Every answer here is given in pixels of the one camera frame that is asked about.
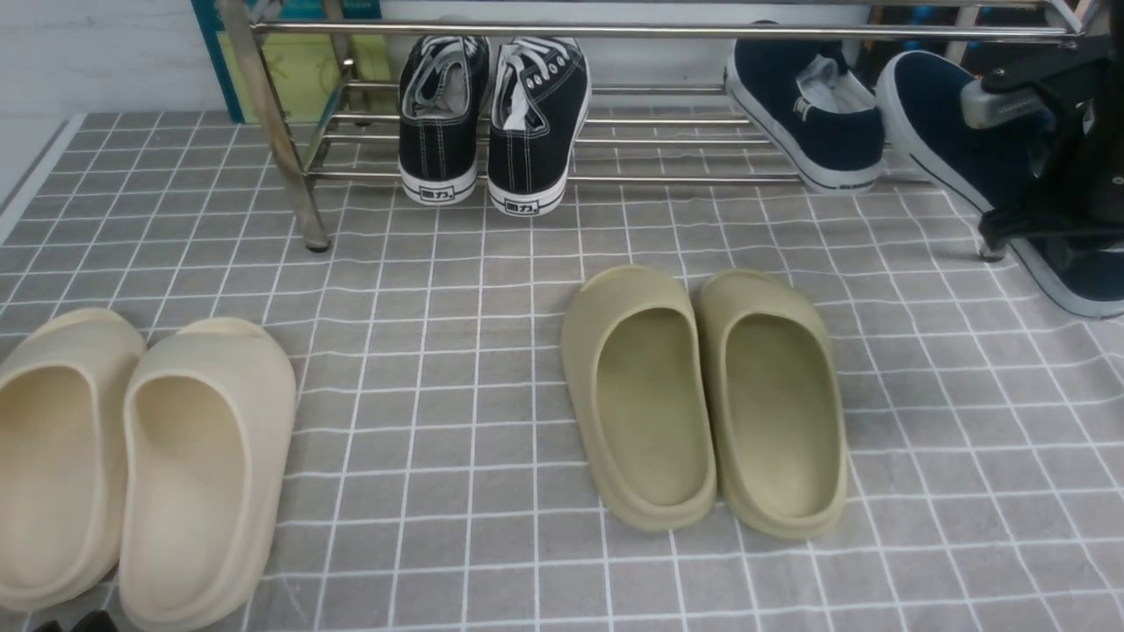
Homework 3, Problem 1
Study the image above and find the silver metal shoe rack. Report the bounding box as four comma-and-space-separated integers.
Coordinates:
217, 1, 1085, 253

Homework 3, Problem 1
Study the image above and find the cream foam slipper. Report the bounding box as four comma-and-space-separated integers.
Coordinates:
1, 308, 146, 612
118, 317, 297, 631

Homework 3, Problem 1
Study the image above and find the blue and yellow book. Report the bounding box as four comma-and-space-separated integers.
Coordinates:
192, 1, 391, 125

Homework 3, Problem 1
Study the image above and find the olive green slipper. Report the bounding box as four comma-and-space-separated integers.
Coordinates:
695, 269, 847, 540
559, 265, 717, 531

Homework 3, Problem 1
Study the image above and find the grey checkered tablecloth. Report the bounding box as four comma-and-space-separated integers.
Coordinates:
3, 112, 1121, 631

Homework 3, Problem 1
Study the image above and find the black canvas sneaker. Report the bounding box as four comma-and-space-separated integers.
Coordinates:
397, 35, 491, 205
488, 36, 593, 219

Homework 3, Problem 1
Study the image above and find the left black canvas sneaker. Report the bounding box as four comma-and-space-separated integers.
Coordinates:
397, 35, 491, 205

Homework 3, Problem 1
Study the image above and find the navy slip-on shoe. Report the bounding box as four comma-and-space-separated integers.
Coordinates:
874, 49, 1123, 320
724, 39, 886, 195

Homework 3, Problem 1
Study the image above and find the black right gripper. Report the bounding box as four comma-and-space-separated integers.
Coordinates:
960, 1, 1123, 255

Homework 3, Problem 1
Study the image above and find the right black canvas sneaker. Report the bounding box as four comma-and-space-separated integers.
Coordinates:
488, 36, 593, 219

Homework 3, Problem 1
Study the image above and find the left olive green slipper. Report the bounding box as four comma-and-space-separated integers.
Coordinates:
559, 265, 717, 531

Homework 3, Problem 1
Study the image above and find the black image processing book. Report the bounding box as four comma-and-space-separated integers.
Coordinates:
854, 4, 1066, 88

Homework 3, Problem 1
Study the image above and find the right cream foam slipper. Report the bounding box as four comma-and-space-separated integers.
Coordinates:
118, 317, 297, 631

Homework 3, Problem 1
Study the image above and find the left cream foam slipper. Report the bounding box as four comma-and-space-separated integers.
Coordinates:
1, 308, 146, 612

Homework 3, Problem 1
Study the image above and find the right olive green slipper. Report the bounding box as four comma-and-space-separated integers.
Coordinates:
695, 269, 847, 540

